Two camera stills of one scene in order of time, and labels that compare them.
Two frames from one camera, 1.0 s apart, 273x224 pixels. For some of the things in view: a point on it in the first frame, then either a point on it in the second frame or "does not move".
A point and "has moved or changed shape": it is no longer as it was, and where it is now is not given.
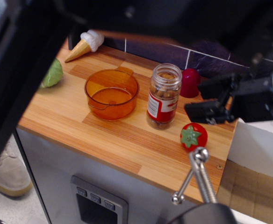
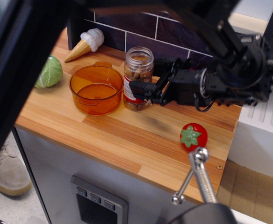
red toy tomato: x=193 y=136 does not move
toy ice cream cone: x=90 y=40 does not move
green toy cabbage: x=54 y=74 does not move
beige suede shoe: x=10 y=176 does not move
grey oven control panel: x=96 y=206 does not move
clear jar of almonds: x=164 y=95 -> x=138 y=66
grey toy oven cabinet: x=52 y=169 does not move
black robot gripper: x=258 y=97 -> x=179 y=83
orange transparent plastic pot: x=112 y=93 has moved or changed shape
